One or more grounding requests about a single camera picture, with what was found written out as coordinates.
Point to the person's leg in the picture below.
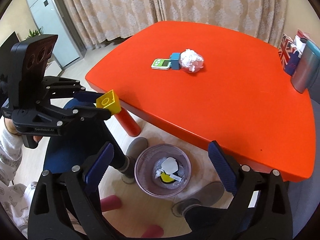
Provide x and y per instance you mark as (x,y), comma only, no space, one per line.
(75,145)
(212,220)

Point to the yellow toy brick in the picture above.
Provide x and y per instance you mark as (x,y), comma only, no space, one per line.
(110,102)

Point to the blue toy brick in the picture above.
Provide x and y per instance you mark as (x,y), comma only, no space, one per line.
(175,61)

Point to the red table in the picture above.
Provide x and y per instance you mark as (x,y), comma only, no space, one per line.
(237,105)

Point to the tall silver refrigerator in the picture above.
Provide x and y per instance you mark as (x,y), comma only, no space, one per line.
(53,27)

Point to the white patterned garment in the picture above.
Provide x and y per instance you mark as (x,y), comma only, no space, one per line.
(17,205)

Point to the grey tumbler with teal lid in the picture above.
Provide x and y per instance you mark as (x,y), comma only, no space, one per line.
(306,67)

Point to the person's left hand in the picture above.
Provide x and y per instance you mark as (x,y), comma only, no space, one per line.
(10,127)

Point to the person's right leg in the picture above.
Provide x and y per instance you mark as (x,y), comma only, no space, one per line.
(212,220)

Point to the large crumpled white tissue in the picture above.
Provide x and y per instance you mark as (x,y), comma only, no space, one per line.
(191,58)

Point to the person's left leg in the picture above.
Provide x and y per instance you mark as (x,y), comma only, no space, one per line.
(75,145)

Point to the black television screen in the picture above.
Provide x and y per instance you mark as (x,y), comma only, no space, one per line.
(8,43)

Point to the green digital timer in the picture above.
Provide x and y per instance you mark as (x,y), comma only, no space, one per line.
(160,63)

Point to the grey slipper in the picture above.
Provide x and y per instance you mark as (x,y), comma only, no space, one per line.
(205,192)
(136,147)

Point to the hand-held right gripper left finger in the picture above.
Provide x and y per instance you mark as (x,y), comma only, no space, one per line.
(98,165)

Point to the pink translucent trash bin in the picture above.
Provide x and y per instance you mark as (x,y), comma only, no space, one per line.
(142,182)

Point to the long white tissue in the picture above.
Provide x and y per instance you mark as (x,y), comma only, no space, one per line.
(158,173)

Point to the person's left forearm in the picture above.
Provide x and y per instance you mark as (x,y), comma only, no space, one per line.
(10,155)

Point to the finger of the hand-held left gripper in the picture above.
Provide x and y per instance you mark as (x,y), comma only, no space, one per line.
(92,113)
(86,97)

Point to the green potted plant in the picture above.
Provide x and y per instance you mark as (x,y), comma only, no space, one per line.
(33,33)

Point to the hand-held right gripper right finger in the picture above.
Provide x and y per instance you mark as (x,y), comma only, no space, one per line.
(221,170)

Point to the flag print tissue box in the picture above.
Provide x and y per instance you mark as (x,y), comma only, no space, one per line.
(288,55)

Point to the beige patterned curtain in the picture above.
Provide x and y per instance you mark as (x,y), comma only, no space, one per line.
(175,2)

